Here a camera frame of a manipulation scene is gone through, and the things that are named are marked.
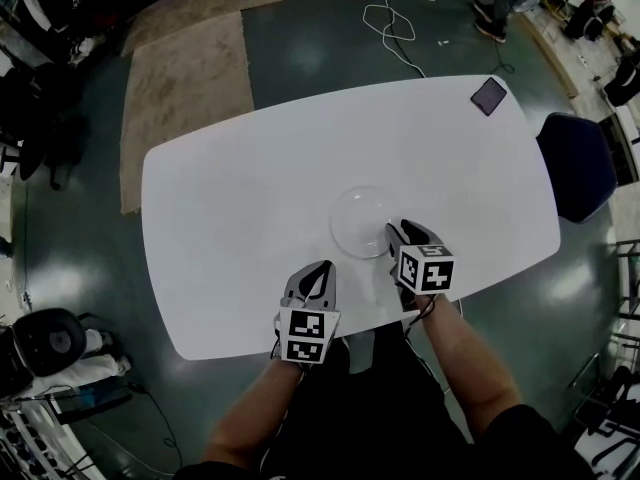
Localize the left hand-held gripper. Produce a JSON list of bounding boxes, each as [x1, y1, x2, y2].
[[271, 259, 343, 366]]

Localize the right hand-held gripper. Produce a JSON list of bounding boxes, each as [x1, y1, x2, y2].
[[383, 218, 457, 313]]

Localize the person's left forearm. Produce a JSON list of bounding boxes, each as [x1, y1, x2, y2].
[[202, 360, 307, 472]]

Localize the person's right forearm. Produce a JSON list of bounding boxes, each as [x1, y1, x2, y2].
[[416, 291, 525, 443]]

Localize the person's black clothing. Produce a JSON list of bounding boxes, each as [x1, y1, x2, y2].
[[172, 317, 599, 480]]

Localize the black smartphone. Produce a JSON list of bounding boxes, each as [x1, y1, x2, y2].
[[469, 76, 509, 119]]

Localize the dark blue chair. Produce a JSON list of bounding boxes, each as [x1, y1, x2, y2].
[[534, 112, 619, 225]]

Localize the beige floor mat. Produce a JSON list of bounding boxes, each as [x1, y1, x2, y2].
[[119, 11, 257, 216], [119, 0, 285, 58]]

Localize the white shelf unit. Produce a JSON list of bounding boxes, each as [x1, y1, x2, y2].
[[597, 105, 640, 189]]

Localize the black and white machine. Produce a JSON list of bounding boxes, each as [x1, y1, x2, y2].
[[0, 307, 135, 404]]

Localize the black office chair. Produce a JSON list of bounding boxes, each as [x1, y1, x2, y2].
[[0, 62, 94, 193]]

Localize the black floor cable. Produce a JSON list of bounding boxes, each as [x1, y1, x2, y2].
[[127, 380, 185, 469]]

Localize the white floor cable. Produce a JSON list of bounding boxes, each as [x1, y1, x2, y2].
[[362, 0, 442, 80]]

